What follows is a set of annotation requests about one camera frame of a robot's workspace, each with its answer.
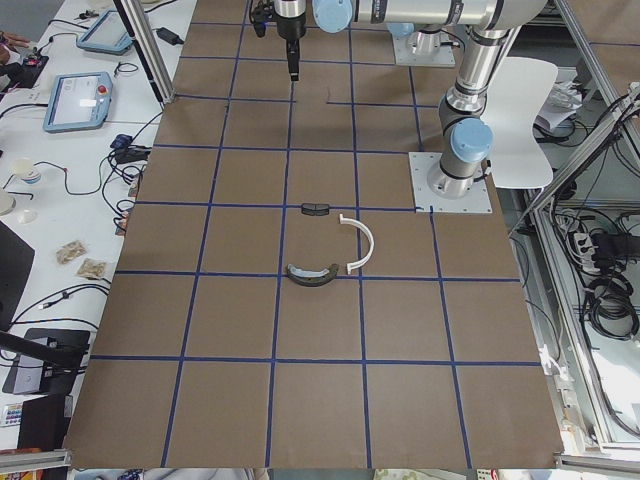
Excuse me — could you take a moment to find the black brake pad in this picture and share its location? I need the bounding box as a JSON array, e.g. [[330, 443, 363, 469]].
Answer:
[[300, 203, 330, 217]]

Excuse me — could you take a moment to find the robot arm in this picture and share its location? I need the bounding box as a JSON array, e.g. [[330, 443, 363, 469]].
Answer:
[[251, 1, 545, 199]]

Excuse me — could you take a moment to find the aluminium frame post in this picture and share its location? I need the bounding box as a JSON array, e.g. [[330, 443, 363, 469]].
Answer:
[[114, 0, 175, 105]]

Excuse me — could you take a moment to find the snack packet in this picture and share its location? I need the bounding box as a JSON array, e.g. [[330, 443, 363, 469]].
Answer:
[[76, 258, 109, 280], [55, 240, 87, 265]]

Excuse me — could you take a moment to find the white chair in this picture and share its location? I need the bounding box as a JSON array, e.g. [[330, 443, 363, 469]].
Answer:
[[481, 57, 558, 189]]

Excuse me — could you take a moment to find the blue teach pendant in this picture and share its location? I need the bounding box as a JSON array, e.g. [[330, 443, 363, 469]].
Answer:
[[76, 9, 132, 55], [43, 71, 113, 133]]

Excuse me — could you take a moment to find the near blue teach pendant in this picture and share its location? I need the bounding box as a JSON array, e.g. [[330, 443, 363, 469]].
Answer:
[[43, 71, 113, 133]]

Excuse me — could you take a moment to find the black monitor stand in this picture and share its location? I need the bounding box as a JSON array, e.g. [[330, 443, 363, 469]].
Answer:
[[1, 328, 90, 395]]

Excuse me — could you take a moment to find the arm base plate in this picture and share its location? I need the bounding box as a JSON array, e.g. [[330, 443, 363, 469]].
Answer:
[[408, 152, 492, 214], [392, 32, 456, 68]]

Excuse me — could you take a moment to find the dark green brake shoe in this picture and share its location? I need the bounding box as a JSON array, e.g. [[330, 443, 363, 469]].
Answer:
[[286, 263, 340, 288]]

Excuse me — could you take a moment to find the white curved plastic part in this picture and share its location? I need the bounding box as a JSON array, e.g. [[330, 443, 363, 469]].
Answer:
[[338, 213, 377, 275]]

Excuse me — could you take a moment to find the black power adapter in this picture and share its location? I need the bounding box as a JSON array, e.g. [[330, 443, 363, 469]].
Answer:
[[156, 27, 184, 45]]

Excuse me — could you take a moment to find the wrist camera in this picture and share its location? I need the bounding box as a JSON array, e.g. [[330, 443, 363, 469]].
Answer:
[[249, 0, 273, 38]]

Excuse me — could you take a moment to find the far blue teach pendant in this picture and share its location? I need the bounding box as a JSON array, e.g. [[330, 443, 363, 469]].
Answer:
[[76, 9, 132, 55]]

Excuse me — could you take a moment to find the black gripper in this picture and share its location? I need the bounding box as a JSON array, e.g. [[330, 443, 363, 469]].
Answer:
[[274, 0, 306, 82]]

